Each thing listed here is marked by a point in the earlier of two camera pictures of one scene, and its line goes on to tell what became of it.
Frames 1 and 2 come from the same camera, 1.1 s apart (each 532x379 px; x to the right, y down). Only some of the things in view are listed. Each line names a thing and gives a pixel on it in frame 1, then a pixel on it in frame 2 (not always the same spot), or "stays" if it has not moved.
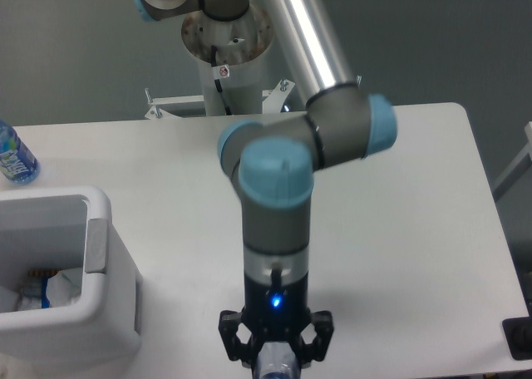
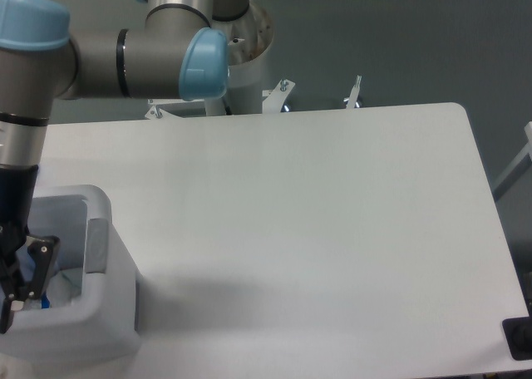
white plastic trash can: [43, 230] stays
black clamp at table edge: [518, 333] stays
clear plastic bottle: [276, 360] -> [26, 268]
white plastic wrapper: [65, 287] stays
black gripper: [276, 312] -> [17, 184]
